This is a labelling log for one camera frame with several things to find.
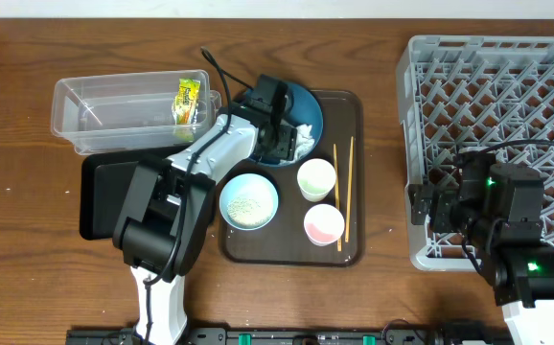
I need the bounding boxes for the white napkin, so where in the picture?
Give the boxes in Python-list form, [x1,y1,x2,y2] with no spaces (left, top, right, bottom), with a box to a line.
[293,125,315,161]

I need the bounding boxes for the dark blue plate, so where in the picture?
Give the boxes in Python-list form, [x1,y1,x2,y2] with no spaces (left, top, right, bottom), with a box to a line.
[241,80,325,168]

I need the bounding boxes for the white cup green inside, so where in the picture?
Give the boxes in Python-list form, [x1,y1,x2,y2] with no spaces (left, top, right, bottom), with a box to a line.
[297,158,336,202]

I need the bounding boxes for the light blue bowl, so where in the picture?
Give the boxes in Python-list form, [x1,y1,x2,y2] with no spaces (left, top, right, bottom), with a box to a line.
[219,173,279,231]

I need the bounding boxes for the wooden chopstick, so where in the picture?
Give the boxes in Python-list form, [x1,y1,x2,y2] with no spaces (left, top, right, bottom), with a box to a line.
[344,136,355,243]
[333,144,342,252]

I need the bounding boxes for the yellow green snack wrapper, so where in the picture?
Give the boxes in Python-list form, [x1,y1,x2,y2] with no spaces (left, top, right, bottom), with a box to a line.
[172,79,201,125]

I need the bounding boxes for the white cup pink inside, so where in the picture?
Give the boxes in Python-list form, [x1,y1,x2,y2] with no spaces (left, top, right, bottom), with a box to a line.
[303,204,345,246]

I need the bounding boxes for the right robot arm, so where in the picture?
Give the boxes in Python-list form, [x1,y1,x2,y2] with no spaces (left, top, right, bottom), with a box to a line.
[406,149,554,344]

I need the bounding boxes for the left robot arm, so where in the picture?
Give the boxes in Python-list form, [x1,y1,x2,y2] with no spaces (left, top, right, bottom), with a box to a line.
[112,114,261,344]

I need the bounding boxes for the grey dishwasher rack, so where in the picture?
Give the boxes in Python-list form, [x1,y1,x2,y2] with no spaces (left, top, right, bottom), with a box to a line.
[397,35,554,246]

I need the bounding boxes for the black waste tray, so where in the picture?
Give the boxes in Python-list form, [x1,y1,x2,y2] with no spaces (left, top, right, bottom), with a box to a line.
[80,145,187,241]

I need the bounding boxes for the brown plastic tray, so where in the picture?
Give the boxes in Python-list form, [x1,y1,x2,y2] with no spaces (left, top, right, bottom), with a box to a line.
[219,90,365,267]

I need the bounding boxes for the clear plastic bin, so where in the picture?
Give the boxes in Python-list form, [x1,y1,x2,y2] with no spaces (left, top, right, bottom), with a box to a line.
[51,70,221,155]

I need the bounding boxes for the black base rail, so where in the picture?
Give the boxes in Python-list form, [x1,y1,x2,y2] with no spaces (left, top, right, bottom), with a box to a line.
[64,325,513,345]

